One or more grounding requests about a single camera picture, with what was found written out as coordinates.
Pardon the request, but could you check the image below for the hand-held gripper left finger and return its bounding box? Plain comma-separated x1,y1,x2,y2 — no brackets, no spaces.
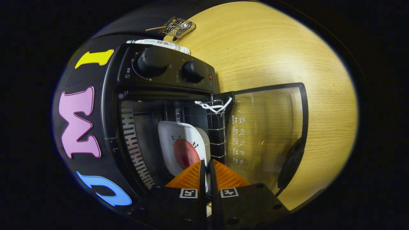
128,160,208,230

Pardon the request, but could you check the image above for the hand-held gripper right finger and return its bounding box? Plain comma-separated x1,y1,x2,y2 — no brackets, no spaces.
209,159,291,230

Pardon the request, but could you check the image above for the black toaster oven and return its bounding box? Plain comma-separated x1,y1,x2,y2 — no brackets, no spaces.
101,43,309,208

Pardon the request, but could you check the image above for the metal wire basket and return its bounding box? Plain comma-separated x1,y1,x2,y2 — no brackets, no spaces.
159,17,196,41

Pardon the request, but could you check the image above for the wooden handled metal spoon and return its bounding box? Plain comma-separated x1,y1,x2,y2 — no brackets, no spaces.
145,21,194,32

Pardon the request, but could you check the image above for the white square plate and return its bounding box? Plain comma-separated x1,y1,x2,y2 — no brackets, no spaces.
158,121,212,193

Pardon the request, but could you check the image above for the black backdrop cloth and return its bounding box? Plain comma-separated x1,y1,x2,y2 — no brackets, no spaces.
51,0,208,224

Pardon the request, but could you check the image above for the white bottle with green label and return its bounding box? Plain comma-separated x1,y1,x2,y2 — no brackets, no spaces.
126,39,191,55

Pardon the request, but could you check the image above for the white string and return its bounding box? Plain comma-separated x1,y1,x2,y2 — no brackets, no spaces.
194,97,233,114

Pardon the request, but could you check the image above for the pink round food slice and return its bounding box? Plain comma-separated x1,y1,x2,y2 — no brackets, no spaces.
173,138,201,171

